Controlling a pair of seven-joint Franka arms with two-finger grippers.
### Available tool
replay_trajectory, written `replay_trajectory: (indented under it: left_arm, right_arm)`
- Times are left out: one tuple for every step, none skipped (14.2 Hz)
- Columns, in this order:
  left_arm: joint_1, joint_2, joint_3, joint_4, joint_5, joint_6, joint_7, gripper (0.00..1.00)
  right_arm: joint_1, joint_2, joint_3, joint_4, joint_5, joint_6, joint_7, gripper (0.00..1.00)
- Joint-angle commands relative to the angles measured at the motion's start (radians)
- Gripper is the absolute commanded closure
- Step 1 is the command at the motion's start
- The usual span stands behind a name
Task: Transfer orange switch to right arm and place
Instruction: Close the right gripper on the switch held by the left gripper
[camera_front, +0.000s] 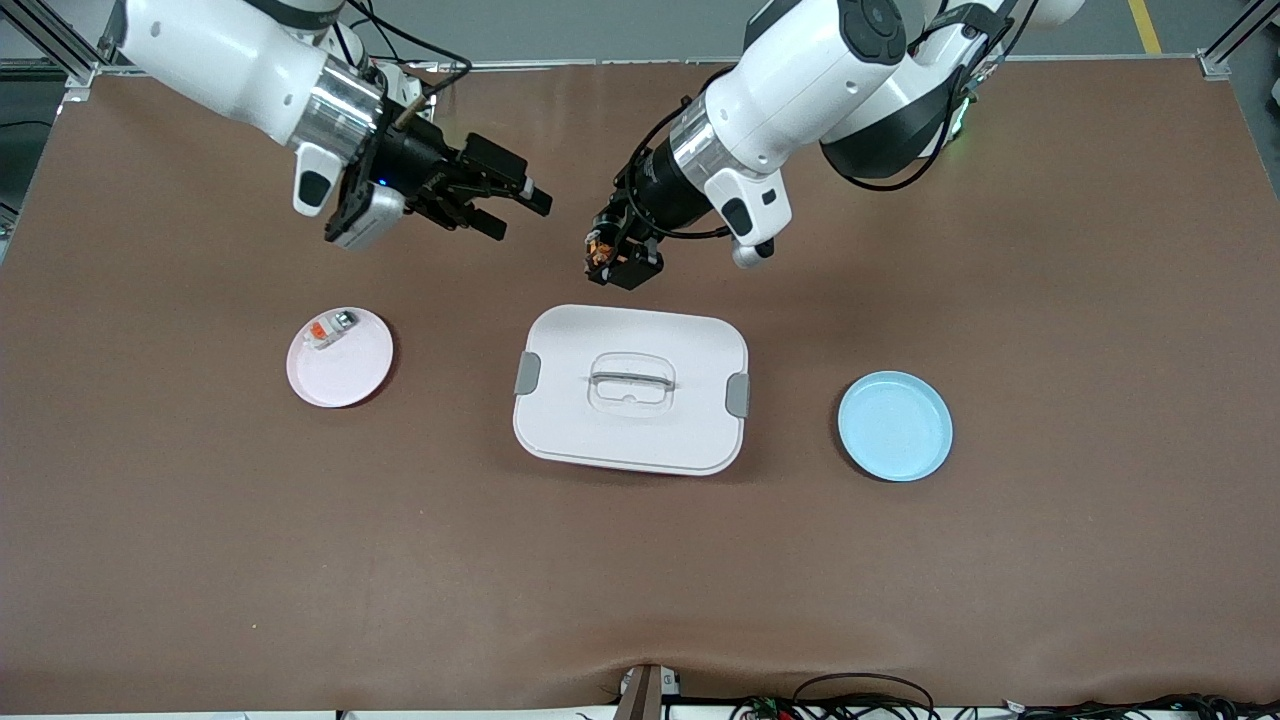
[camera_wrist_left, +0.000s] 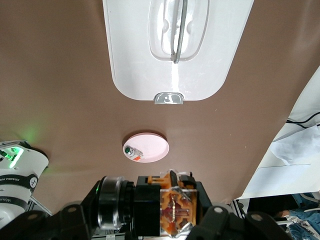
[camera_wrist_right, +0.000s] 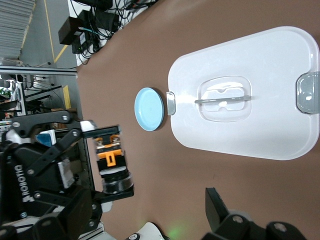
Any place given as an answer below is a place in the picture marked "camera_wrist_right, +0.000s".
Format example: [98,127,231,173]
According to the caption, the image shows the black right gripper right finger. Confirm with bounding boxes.
[201,187,310,240]

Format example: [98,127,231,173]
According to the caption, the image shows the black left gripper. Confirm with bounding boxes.
[0,144,66,221]

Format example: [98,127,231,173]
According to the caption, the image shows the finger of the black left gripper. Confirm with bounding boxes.
[92,186,135,218]
[11,110,123,176]

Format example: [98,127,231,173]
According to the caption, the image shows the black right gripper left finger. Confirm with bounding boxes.
[0,187,93,240]

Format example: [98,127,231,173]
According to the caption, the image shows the black orange push-button switch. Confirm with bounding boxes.
[92,133,135,195]

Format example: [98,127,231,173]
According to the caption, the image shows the blue white box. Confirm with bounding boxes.
[36,129,57,146]

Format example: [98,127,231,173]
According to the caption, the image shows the light blue round plate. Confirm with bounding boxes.
[134,86,166,133]

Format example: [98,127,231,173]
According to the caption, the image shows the black metal rack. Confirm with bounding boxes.
[14,74,70,118]

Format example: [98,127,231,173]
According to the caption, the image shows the grey box latch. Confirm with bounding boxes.
[165,91,177,116]
[295,71,320,115]

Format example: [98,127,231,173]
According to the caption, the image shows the black power adapter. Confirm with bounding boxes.
[71,31,93,55]

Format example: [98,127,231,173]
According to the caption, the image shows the dark brown box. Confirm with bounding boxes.
[58,16,85,46]

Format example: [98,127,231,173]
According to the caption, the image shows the black electronics box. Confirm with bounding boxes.
[93,9,120,32]

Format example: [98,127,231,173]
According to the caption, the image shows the white lidded storage box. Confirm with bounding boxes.
[167,25,320,161]

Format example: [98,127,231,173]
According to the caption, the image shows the aluminium frame post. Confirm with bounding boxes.
[74,73,97,193]

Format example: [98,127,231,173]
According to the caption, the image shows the aluminium frame beam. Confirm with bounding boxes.
[0,66,79,76]

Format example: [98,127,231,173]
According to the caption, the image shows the tangled black cable bundle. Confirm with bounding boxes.
[69,0,161,66]

